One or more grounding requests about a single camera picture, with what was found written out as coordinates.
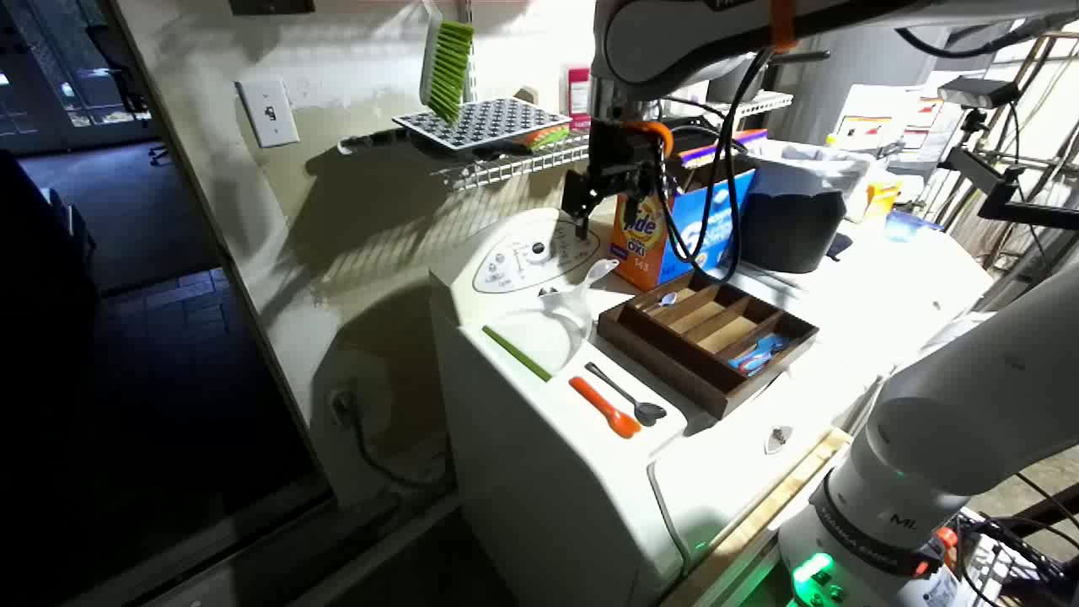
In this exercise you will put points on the pink white carton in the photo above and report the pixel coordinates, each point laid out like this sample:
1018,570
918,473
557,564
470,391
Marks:
576,95

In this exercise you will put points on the brown wooden cutlery tray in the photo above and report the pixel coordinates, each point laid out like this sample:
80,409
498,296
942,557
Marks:
674,362

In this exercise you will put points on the black camera stand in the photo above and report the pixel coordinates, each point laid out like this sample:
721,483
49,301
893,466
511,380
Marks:
990,181

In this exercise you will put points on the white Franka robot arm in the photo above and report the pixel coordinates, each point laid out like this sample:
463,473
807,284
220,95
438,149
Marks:
990,404

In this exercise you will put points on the small yellow container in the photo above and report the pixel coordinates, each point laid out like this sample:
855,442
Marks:
880,201

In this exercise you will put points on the wooden plank edge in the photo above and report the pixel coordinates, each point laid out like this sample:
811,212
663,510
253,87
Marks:
762,506

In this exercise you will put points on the grey dotted tray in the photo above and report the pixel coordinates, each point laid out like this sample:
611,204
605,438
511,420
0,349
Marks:
484,121

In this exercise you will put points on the blue plastic packet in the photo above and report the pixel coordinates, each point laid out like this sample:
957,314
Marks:
755,354

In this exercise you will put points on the dark grey spoon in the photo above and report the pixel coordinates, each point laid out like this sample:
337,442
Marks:
650,413

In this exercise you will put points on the green orange flat item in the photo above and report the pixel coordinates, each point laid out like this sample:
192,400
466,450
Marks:
544,138

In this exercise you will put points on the green plastic stick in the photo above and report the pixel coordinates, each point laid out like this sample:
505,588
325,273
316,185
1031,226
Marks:
516,352

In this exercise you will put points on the white wall outlet plate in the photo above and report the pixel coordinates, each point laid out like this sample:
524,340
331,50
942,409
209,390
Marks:
269,109

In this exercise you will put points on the bin with trash bag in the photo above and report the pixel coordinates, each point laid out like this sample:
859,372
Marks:
795,222

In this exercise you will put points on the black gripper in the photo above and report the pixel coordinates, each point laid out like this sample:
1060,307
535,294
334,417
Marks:
623,156

